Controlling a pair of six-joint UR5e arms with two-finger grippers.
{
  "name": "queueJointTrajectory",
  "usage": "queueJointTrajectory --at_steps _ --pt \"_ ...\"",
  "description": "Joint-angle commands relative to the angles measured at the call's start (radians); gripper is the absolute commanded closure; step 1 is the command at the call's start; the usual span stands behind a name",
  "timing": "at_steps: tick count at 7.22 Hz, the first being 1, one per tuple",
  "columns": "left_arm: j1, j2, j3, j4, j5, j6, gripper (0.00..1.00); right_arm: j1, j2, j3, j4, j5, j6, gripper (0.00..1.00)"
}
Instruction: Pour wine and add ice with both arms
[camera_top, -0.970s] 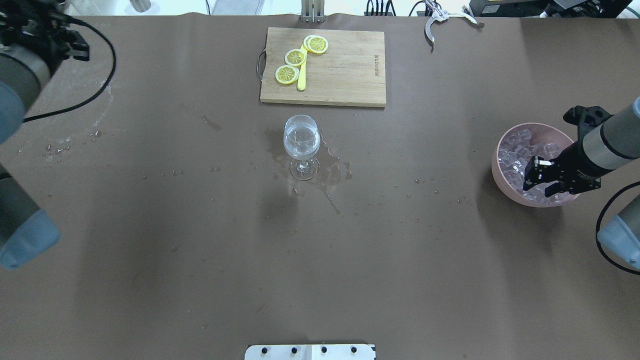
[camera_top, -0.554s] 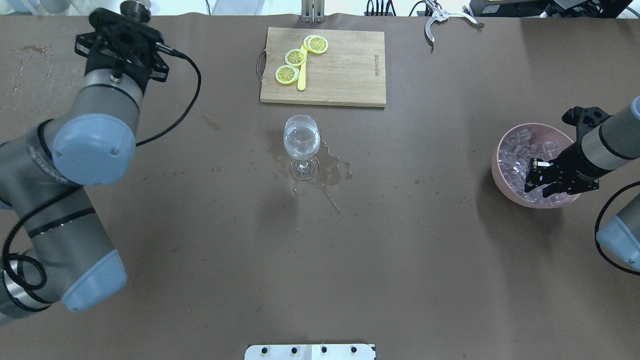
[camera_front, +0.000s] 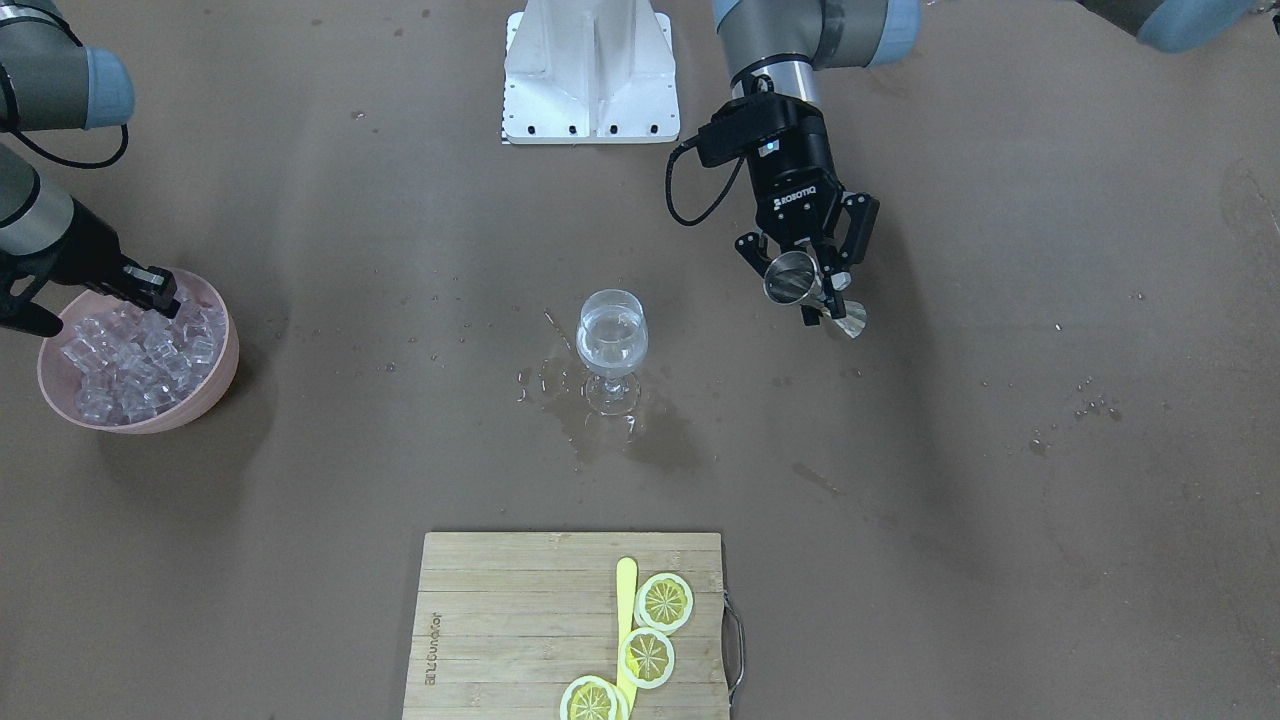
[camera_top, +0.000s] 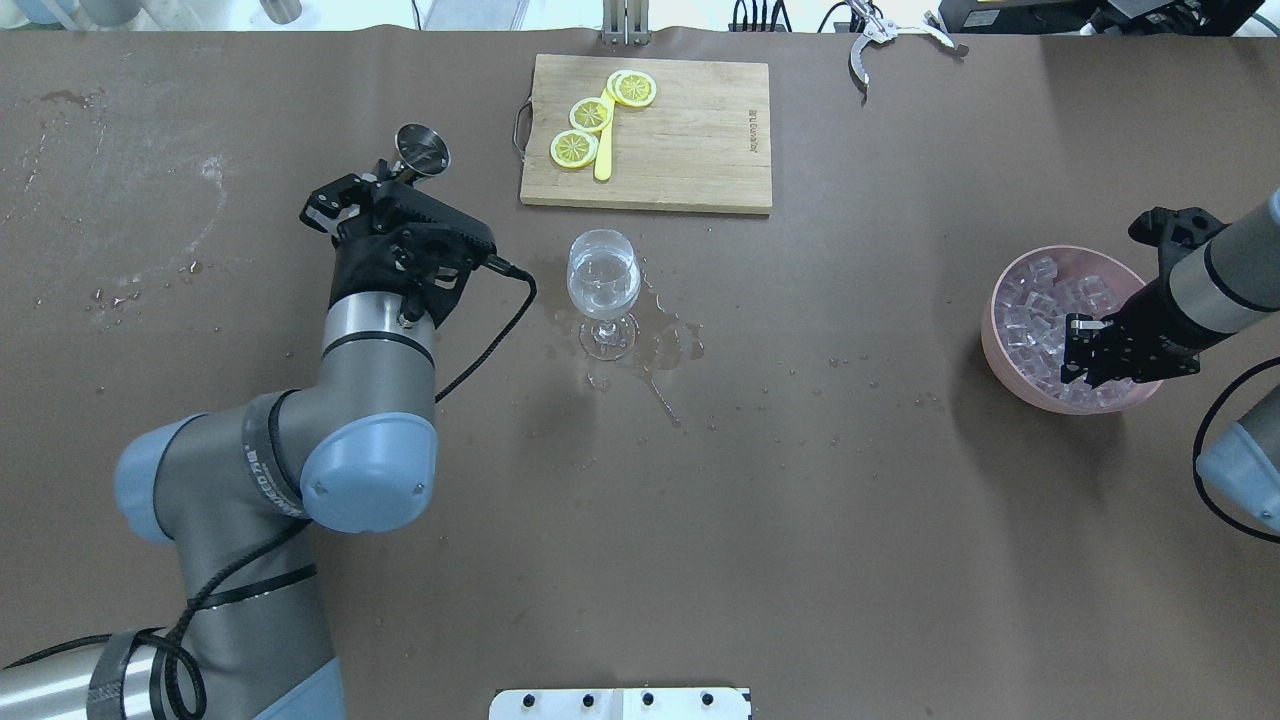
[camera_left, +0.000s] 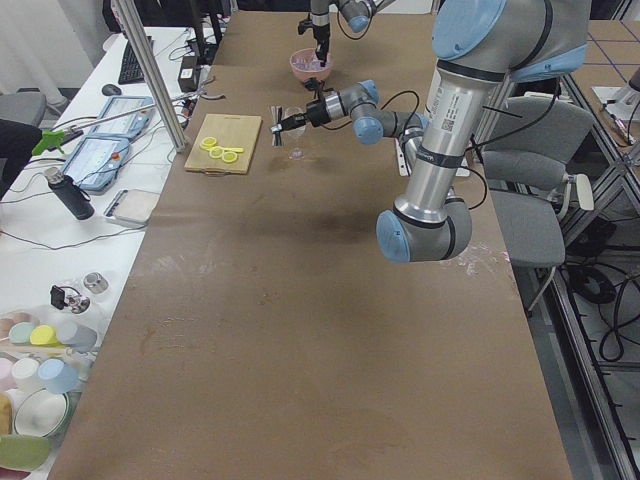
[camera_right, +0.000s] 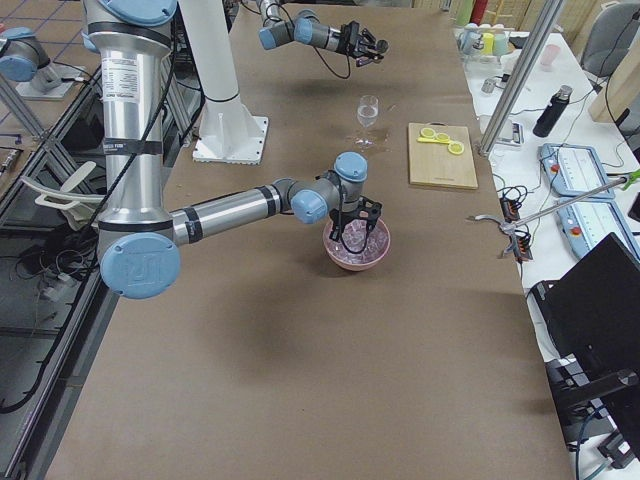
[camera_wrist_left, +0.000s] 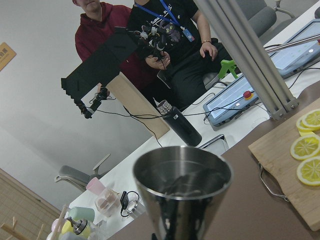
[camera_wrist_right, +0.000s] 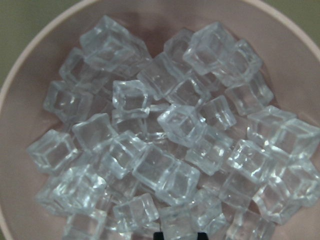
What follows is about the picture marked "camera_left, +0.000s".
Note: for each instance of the light blue cup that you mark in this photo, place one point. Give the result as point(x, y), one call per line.
point(57, 376)

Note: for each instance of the teach pendant near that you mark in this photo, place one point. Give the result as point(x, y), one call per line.
point(95, 162)

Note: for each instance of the lemon slice near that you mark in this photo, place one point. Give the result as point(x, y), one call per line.
point(229, 157)

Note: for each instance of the clear wine glass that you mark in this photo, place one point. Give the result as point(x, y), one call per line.
point(294, 136)

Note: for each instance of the lemon slice middle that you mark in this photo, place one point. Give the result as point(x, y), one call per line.
point(216, 152)

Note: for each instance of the black water bottle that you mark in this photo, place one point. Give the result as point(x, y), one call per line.
point(72, 196)

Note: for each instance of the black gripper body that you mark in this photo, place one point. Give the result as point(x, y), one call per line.
point(315, 113)
point(320, 31)

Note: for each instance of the aluminium frame post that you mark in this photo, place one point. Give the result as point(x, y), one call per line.
point(127, 16)

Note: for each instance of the steel jigger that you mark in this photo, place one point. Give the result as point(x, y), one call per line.
point(276, 114)

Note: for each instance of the bamboo cutting board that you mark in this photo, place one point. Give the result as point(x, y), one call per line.
point(230, 130)

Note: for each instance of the teach pendant far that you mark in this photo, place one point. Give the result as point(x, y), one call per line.
point(129, 116)

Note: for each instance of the computer mouse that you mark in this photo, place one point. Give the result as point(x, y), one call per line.
point(111, 90)

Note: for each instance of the pink bowl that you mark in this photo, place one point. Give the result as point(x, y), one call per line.
point(319, 75)

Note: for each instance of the small steel weight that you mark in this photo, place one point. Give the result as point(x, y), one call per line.
point(95, 283)

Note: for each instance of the black keyboard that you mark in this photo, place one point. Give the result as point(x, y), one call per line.
point(130, 69)

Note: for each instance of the lemon slice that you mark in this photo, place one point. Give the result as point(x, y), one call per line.
point(216, 152)
point(229, 157)
point(207, 143)

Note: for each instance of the lemon slice far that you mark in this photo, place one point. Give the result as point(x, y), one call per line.
point(207, 143)

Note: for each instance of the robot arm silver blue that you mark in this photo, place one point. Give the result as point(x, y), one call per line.
point(477, 45)
point(357, 14)

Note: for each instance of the white green-rimmed bowl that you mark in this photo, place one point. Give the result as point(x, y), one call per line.
point(43, 414)

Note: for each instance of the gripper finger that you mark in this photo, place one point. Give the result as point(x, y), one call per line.
point(319, 52)
point(324, 52)
point(290, 123)
point(295, 117)

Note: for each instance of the pile of ice cubes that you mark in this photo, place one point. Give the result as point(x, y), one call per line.
point(306, 61)

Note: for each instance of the grey office chair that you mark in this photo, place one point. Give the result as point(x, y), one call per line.
point(531, 144)

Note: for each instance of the teach pendant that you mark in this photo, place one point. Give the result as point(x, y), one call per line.
point(129, 116)
point(95, 162)

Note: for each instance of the yellow cup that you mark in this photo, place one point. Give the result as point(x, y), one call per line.
point(44, 336)

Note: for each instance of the white digital scale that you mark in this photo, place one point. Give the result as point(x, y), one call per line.
point(131, 207)

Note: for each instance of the person in black clothes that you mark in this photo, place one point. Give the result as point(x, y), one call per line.
point(17, 142)

